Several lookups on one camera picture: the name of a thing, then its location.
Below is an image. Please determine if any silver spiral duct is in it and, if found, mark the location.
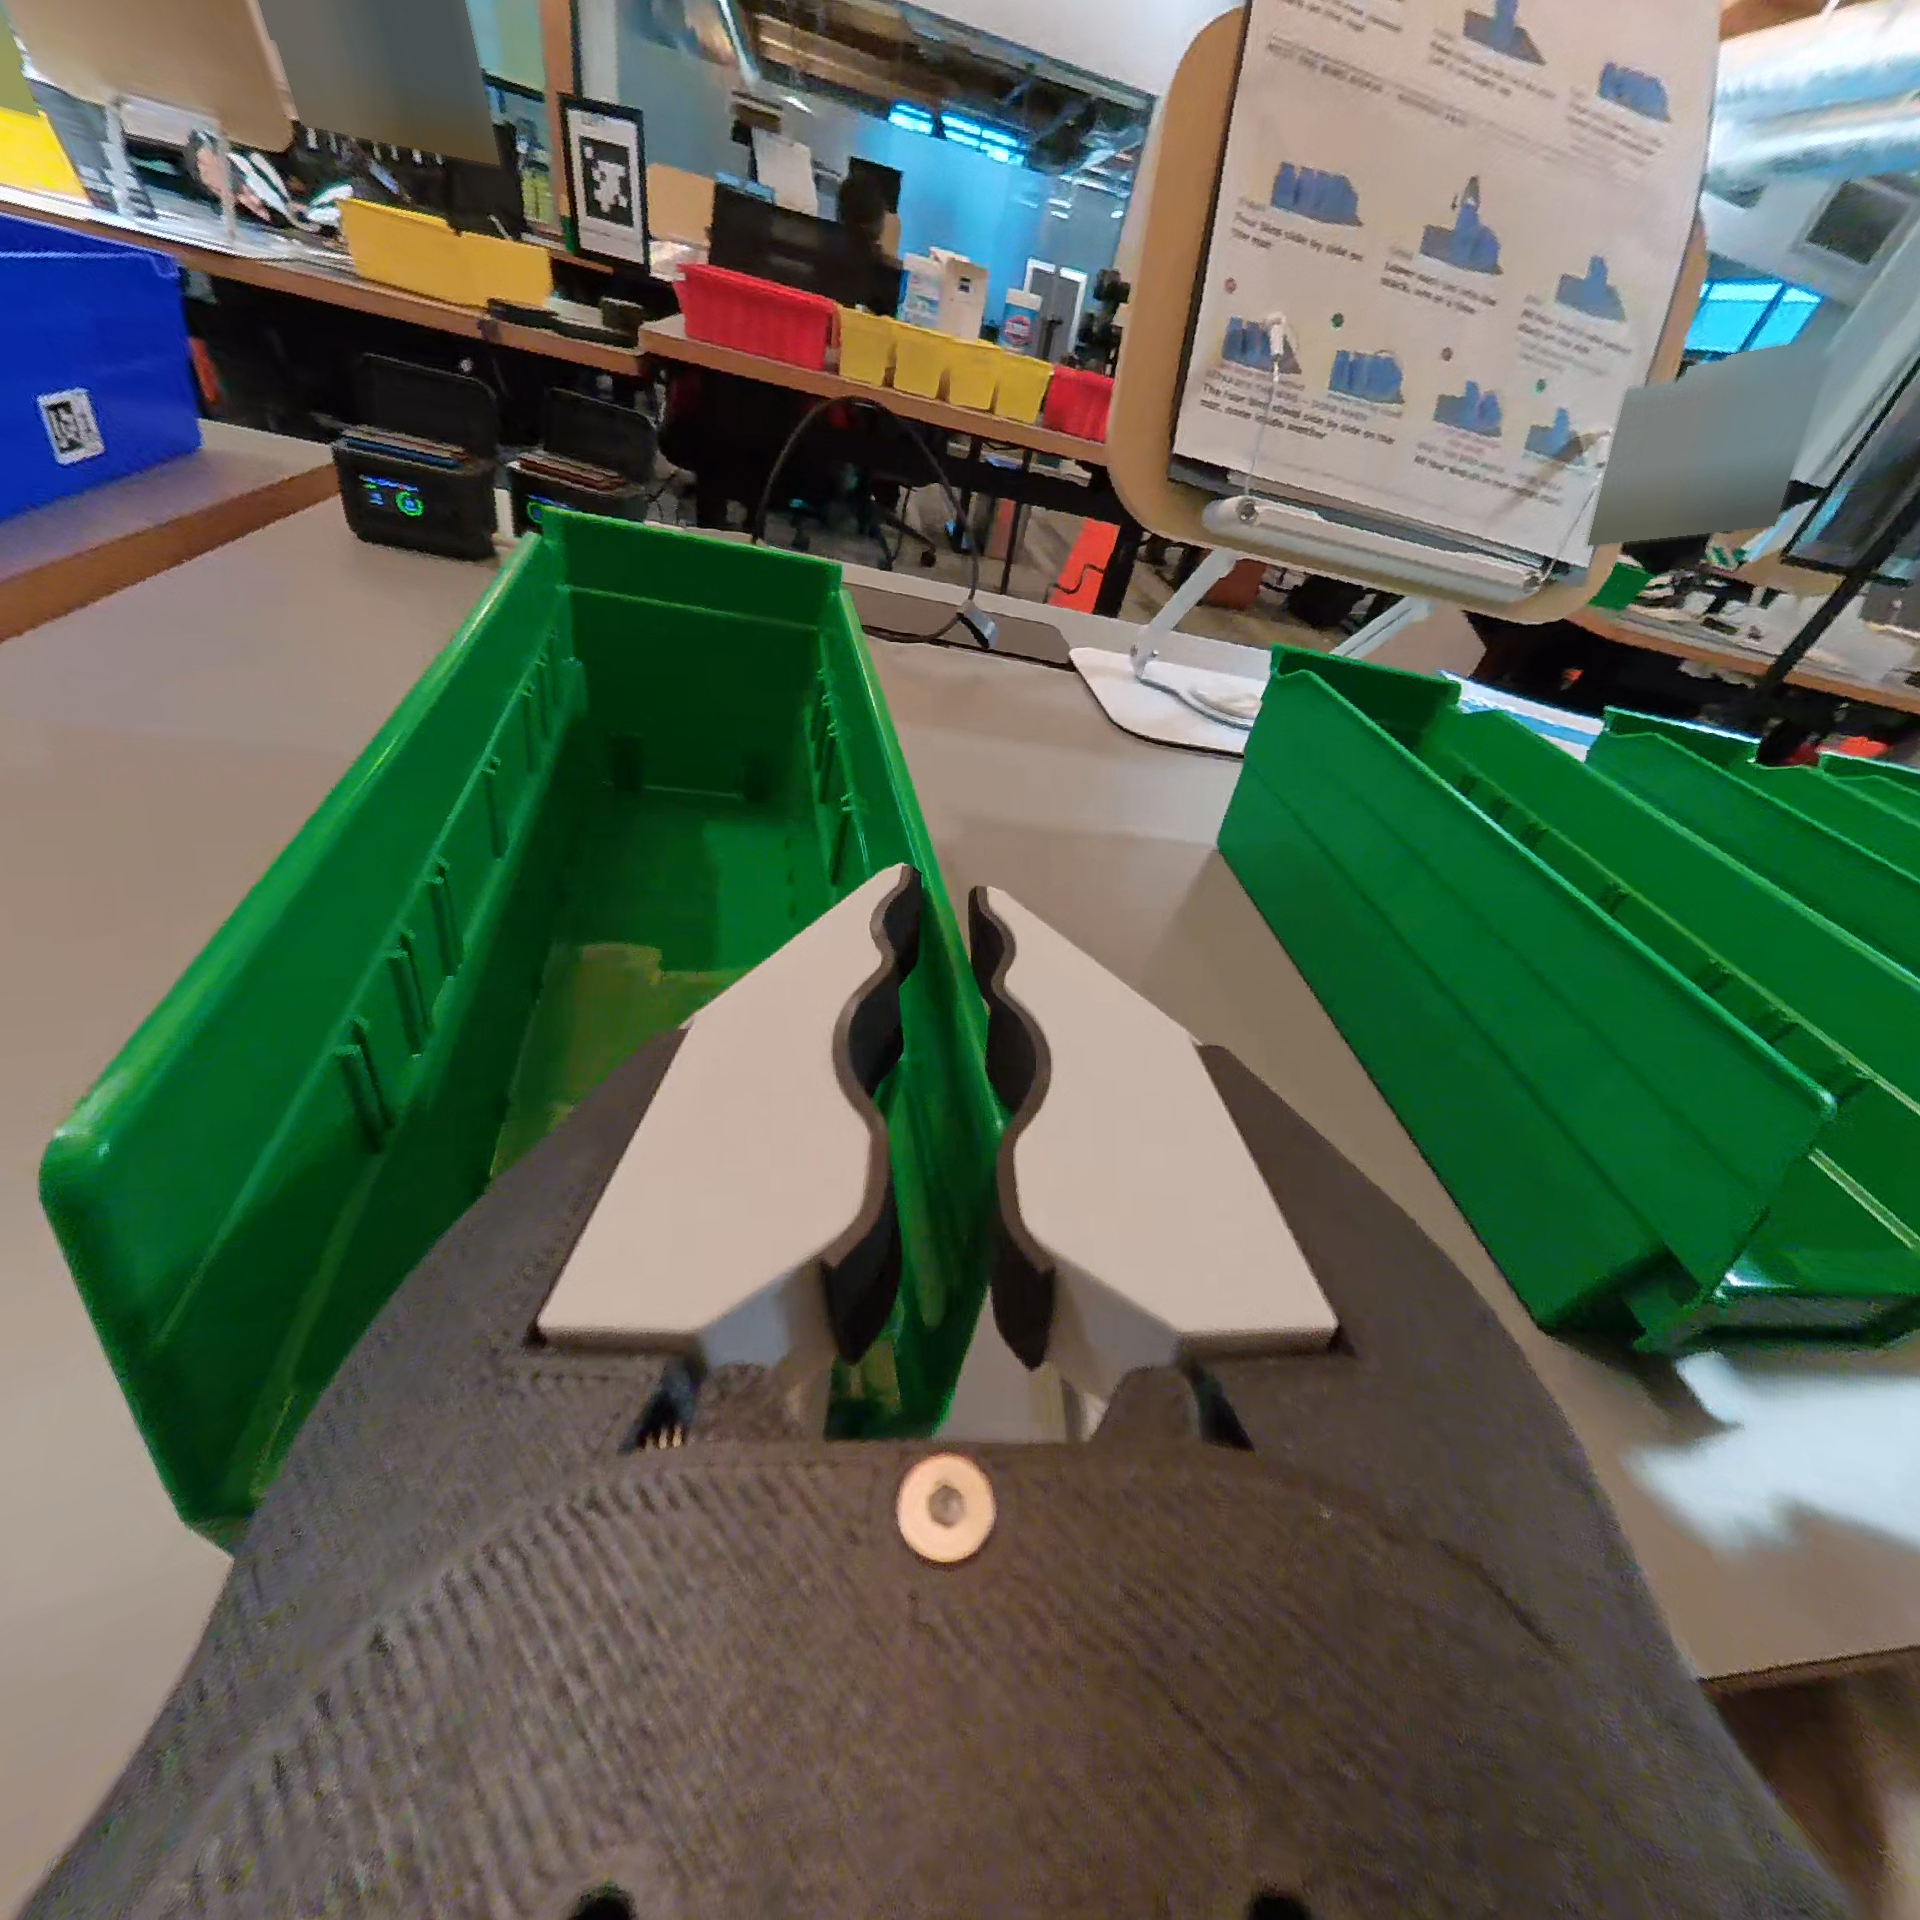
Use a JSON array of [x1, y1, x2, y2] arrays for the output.
[[1710, 31, 1920, 196]]

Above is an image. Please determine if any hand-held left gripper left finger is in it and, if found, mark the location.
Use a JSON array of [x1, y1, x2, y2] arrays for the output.
[[535, 862, 923, 1369]]

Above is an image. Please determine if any blue plastic bin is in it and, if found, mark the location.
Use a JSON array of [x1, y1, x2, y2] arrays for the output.
[[0, 211, 204, 525]]

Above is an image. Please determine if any computer monitor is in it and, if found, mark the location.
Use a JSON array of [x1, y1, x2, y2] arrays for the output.
[[1784, 345, 1920, 573]]

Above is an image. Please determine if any instruction sheet on stand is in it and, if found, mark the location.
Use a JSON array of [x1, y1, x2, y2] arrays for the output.
[[1068, 0, 1712, 753]]

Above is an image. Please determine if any yellow plastic bin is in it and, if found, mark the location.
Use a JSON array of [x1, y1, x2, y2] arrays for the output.
[[339, 197, 552, 308], [0, 105, 88, 196]]

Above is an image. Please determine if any long wooden workbench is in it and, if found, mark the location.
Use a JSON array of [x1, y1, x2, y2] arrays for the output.
[[0, 179, 1119, 467]]

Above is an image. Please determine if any black and white tag sign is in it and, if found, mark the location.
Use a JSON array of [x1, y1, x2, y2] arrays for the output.
[[557, 94, 648, 270]]

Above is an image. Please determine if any black cable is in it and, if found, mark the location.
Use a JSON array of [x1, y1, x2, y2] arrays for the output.
[[747, 394, 998, 648]]

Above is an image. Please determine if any grey desk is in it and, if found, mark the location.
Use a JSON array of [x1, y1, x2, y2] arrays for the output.
[[0, 418, 339, 638], [0, 515, 1920, 1695]]

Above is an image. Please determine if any black charging case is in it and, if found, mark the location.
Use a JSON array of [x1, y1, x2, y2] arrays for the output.
[[332, 353, 498, 562], [508, 392, 659, 533]]

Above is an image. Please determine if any green plastic bin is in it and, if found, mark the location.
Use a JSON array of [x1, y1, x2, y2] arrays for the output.
[[1815, 747, 1920, 842], [40, 504, 1010, 1546], [1215, 644, 1838, 1352], [1581, 708, 1920, 1306]]

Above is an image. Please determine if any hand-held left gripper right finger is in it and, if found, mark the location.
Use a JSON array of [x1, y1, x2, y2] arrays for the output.
[[966, 884, 1339, 1437]]

